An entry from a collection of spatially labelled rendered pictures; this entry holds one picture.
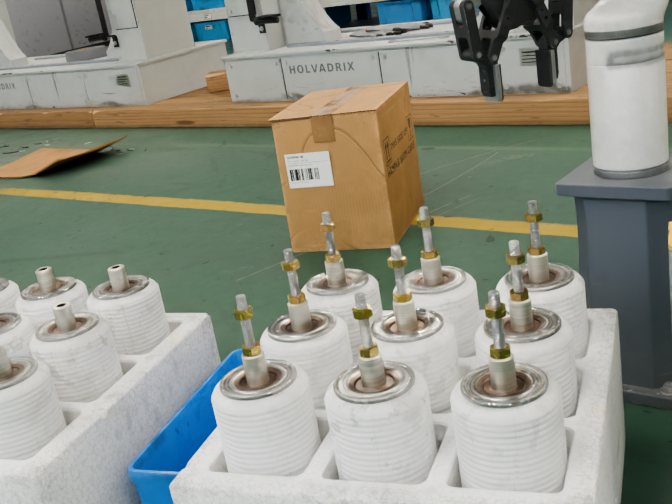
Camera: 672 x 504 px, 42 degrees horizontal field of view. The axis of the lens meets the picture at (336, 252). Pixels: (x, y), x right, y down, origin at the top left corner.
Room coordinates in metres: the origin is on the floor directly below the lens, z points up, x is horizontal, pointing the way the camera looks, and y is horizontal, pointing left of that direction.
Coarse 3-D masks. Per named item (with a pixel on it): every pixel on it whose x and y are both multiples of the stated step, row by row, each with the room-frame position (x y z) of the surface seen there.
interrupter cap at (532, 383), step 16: (480, 368) 0.71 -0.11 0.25; (528, 368) 0.70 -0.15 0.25; (464, 384) 0.69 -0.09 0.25; (480, 384) 0.69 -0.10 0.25; (528, 384) 0.67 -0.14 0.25; (544, 384) 0.66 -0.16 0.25; (480, 400) 0.66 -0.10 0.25; (496, 400) 0.65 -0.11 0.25; (512, 400) 0.65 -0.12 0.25; (528, 400) 0.64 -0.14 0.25
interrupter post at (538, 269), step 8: (528, 256) 0.90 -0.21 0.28; (536, 256) 0.89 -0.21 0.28; (544, 256) 0.89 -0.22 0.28; (528, 264) 0.90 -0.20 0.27; (536, 264) 0.89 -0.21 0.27; (544, 264) 0.89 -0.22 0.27; (528, 272) 0.90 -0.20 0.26; (536, 272) 0.89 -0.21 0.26; (544, 272) 0.89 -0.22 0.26; (536, 280) 0.89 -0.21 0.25; (544, 280) 0.89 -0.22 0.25
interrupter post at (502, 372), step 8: (488, 360) 0.68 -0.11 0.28; (496, 360) 0.67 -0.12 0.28; (504, 360) 0.67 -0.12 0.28; (512, 360) 0.67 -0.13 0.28; (496, 368) 0.67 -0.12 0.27; (504, 368) 0.67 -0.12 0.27; (512, 368) 0.67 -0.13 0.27; (496, 376) 0.67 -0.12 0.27; (504, 376) 0.67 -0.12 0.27; (512, 376) 0.67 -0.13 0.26; (496, 384) 0.67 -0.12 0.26; (504, 384) 0.67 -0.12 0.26; (512, 384) 0.67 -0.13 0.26
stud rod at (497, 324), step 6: (492, 294) 0.68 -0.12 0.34; (498, 294) 0.68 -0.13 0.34; (492, 300) 0.68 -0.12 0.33; (498, 300) 0.68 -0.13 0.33; (492, 306) 0.68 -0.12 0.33; (498, 306) 0.68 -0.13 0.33; (492, 324) 0.68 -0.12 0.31; (498, 324) 0.68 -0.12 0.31; (492, 330) 0.68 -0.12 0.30; (498, 330) 0.68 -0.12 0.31; (498, 336) 0.68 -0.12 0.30; (498, 342) 0.68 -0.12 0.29; (504, 342) 0.68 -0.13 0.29; (498, 348) 0.68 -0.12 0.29
